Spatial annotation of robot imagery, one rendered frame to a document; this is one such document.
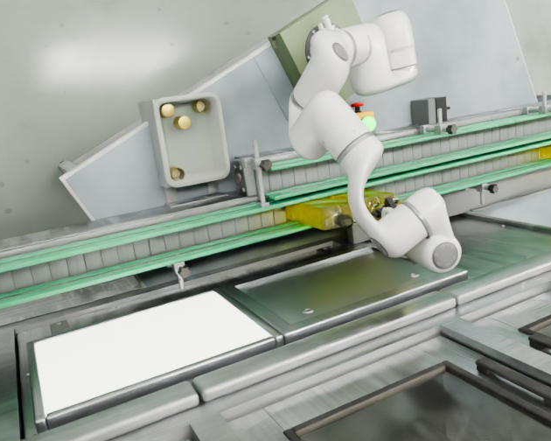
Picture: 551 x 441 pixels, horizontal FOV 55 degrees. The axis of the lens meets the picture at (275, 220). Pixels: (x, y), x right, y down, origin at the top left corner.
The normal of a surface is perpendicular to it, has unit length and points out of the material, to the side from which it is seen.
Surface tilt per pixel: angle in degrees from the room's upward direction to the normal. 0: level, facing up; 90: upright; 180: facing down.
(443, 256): 15
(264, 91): 0
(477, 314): 0
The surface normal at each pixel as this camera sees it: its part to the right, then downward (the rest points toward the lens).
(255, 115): 0.46, 0.15
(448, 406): -0.12, -0.96
